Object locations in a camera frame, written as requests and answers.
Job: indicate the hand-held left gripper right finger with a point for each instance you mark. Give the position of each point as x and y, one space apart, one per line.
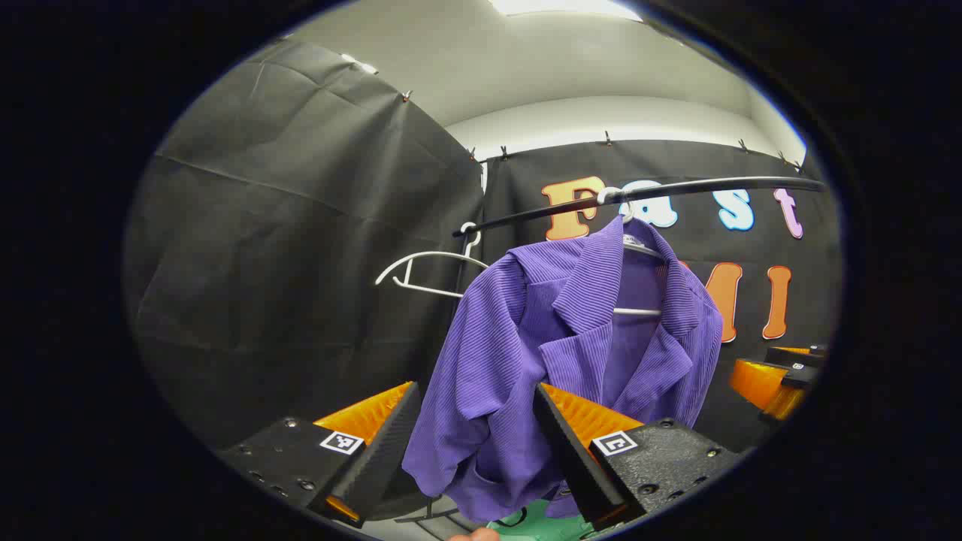
575 466

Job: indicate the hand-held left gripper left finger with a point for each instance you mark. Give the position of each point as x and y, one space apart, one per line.
379 458

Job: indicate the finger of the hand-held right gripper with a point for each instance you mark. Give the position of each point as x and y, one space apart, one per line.
797 378
789 357

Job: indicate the green laundry hamper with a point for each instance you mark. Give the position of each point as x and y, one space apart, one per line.
541 526

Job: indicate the purple ribbed shirt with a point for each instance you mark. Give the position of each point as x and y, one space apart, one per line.
511 353

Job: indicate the large white clothes hanger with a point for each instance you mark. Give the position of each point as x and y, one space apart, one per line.
637 310

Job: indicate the black clothes rack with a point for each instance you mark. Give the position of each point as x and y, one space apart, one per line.
714 184

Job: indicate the small white clothes hanger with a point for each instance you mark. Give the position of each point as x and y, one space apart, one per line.
440 253

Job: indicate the row of small black clips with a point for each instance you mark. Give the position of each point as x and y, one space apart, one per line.
406 95

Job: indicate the large ceiling light panel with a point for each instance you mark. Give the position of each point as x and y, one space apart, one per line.
564 6

